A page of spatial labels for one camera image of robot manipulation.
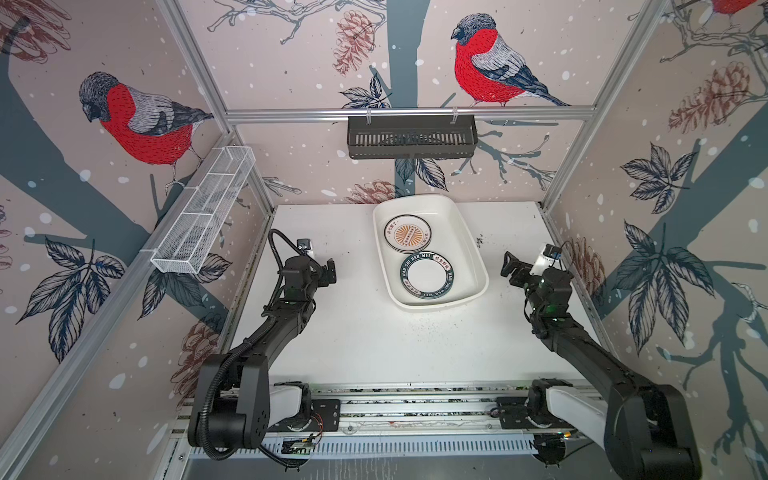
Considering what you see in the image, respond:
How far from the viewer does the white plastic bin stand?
3.07 feet

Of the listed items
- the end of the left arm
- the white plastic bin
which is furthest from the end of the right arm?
the end of the left arm

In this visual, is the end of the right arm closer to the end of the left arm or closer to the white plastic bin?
the white plastic bin
